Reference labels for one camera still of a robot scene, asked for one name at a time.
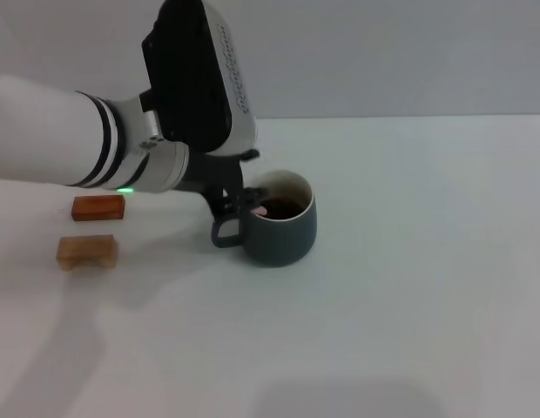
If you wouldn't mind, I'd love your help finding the black and white wrist camera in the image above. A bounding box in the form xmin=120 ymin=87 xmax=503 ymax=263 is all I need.
xmin=141 ymin=0 xmax=258 ymax=156

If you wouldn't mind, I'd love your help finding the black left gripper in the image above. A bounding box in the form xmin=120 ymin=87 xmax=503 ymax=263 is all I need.
xmin=176 ymin=149 xmax=271 ymax=250

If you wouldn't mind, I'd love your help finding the dark coffee liquid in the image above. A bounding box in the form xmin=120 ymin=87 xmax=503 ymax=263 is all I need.
xmin=263 ymin=196 xmax=308 ymax=220

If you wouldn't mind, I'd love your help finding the grey ceramic cup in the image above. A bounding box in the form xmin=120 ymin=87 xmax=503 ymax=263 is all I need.
xmin=242 ymin=169 xmax=318 ymax=268

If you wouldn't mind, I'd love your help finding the red-brown wooden block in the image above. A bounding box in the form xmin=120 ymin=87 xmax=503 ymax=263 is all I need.
xmin=72 ymin=194 xmax=126 ymax=222

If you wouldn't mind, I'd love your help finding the light wooden block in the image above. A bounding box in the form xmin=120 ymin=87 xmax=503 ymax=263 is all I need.
xmin=56 ymin=233 xmax=118 ymax=272

